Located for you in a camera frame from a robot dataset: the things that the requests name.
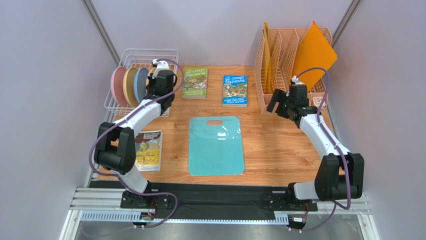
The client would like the tan plate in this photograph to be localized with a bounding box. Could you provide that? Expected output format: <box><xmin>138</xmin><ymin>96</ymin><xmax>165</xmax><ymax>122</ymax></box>
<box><xmin>123</xmin><ymin>67</ymin><xmax>139</xmax><ymax>107</ymax></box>

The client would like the green 65-Storey Treehouse book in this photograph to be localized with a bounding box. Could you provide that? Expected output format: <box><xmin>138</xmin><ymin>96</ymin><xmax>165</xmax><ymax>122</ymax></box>
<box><xmin>181</xmin><ymin>67</ymin><xmax>208</xmax><ymax>99</ymax></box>

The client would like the blue 26-Storey Treehouse book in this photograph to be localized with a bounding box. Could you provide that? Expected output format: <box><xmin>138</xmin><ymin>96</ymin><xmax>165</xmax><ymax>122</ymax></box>
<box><xmin>221</xmin><ymin>75</ymin><xmax>248</xmax><ymax>108</ymax></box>

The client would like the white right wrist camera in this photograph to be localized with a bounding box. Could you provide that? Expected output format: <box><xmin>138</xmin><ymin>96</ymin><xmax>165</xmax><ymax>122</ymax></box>
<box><xmin>291</xmin><ymin>75</ymin><xmax>305</xmax><ymax>85</ymax></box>

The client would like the thin orange folder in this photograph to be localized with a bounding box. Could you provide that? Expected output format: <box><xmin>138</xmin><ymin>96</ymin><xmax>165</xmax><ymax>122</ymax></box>
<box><xmin>263</xmin><ymin>22</ymin><xmax>271</xmax><ymax>94</ymax></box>

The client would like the pink plastic desk organizer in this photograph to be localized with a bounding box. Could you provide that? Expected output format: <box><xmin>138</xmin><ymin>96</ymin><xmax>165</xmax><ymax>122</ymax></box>
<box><xmin>253</xmin><ymin>27</ymin><xmax>334</xmax><ymax>116</ymax></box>

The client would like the aluminium frame rail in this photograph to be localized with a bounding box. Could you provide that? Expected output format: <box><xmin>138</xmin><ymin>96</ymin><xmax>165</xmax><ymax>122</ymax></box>
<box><xmin>60</xmin><ymin>188</ymin><xmax>380</xmax><ymax>240</ymax></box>

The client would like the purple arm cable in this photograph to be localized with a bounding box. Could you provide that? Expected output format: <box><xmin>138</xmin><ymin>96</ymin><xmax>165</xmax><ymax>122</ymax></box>
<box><xmin>88</xmin><ymin>58</ymin><xmax>186</xmax><ymax>229</ymax></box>
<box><xmin>288</xmin><ymin>67</ymin><xmax>352</xmax><ymax>233</ymax></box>

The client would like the blue plate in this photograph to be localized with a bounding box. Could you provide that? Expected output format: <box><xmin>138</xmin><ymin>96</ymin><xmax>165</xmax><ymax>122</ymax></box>
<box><xmin>133</xmin><ymin>67</ymin><xmax>149</xmax><ymax>104</ymax></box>

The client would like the pink plate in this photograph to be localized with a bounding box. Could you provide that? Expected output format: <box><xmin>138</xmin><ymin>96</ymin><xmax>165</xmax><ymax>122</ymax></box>
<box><xmin>110</xmin><ymin>66</ymin><xmax>128</xmax><ymax>107</ymax></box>

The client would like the black base mat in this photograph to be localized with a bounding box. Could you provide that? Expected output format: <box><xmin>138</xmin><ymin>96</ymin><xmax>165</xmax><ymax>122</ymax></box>
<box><xmin>89</xmin><ymin>180</ymin><xmax>318</xmax><ymax>220</ymax></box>

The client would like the teal cutting board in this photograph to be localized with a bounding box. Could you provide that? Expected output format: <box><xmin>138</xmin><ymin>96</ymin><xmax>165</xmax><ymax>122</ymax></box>
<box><xmin>188</xmin><ymin>116</ymin><xmax>245</xmax><ymax>177</ymax></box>

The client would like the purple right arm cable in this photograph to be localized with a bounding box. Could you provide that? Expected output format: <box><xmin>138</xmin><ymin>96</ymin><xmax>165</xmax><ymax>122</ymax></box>
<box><xmin>288</xmin><ymin>67</ymin><xmax>352</xmax><ymax>233</ymax></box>

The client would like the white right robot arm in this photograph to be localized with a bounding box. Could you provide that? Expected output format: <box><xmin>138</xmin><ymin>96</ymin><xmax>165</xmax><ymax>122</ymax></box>
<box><xmin>266</xmin><ymin>84</ymin><xmax>365</xmax><ymax>201</ymax></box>

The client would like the yellow bear plate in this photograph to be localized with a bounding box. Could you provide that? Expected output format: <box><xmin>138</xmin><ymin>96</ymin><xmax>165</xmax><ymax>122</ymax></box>
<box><xmin>145</xmin><ymin>66</ymin><xmax>157</xmax><ymax>95</ymax></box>

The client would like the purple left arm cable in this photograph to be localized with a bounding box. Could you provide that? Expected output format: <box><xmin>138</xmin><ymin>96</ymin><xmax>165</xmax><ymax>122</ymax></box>
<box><xmin>88</xmin><ymin>58</ymin><xmax>186</xmax><ymax>229</ymax></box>

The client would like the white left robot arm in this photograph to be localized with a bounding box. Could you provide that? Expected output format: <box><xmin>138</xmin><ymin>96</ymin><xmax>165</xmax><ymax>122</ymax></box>
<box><xmin>90</xmin><ymin>70</ymin><xmax>177</xmax><ymax>196</ymax></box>

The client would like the Brideshead Revisited paperback book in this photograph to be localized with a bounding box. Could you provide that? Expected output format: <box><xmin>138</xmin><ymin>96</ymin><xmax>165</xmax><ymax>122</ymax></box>
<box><xmin>135</xmin><ymin>130</ymin><xmax>163</xmax><ymax>172</ymax></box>

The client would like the white wire dish rack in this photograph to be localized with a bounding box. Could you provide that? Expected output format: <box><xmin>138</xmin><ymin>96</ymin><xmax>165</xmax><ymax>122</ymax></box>
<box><xmin>104</xmin><ymin>48</ymin><xmax>180</xmax><ymax>121</ymax></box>

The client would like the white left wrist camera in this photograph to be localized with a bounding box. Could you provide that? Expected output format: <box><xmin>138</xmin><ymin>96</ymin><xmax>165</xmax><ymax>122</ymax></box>
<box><xmin>151</xmin><ymin>59</ymin><xmax>170</xmax><ymax>79</ymax></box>

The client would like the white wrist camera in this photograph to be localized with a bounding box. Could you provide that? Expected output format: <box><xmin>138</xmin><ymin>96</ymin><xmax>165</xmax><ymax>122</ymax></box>
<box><xmin>151</xmin><ymin>59</ymin><xmax>170</xmax><ymax>79</ymax></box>
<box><xmin>291</xmin><ymin>75</ymin><xmax>305</xmax><ymax>85</ymax></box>

